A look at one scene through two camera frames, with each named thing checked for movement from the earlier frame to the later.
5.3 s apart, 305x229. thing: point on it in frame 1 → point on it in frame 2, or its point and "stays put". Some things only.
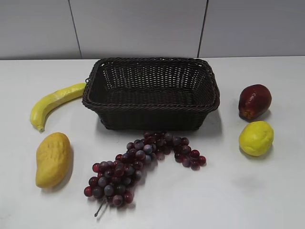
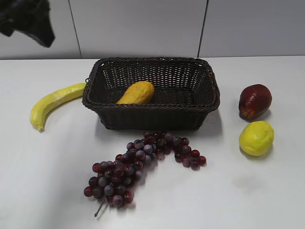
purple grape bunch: [112, 181] stays put
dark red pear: [254, 99] stays put
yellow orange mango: [52, 154] → [139, 92]
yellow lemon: [256, 138] stays put
